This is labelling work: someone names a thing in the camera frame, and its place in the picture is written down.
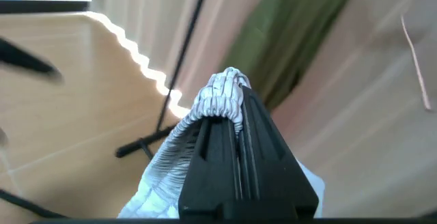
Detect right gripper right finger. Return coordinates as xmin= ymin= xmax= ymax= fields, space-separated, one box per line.
xmin=240 ymin=85 xmax=320 ymax=219

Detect black clothes rack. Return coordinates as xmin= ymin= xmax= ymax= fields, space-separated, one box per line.
xmin=115 ymin=0 xmax=215 ymax=160

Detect beige curtain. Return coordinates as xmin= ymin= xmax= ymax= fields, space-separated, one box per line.
xmin=90 ymin=0 xmax=437 ymax=219

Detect pale grey shorts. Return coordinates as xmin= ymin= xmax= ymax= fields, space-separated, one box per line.
xmin=117 ymin=66 xmax=326 ymax=220

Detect pink clothes hanger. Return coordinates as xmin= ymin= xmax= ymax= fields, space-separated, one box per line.
xmin=399 ymin=14 xmax=433 ymax=112

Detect black cable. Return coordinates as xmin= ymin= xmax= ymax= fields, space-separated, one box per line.
xmin=0 ymin=188 xmax=68 ymax=219

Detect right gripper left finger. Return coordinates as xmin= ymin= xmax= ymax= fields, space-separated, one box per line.
xmin=178 ymin=115 xmax=242 ymax=220

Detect green printed shirt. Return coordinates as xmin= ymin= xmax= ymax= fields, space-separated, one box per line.
xmin=218 ymin=0 xmax=358 ymax=111

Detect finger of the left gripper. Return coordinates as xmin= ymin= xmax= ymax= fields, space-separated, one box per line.
xmin=0 ymin=37 xmax=65 ymax=84

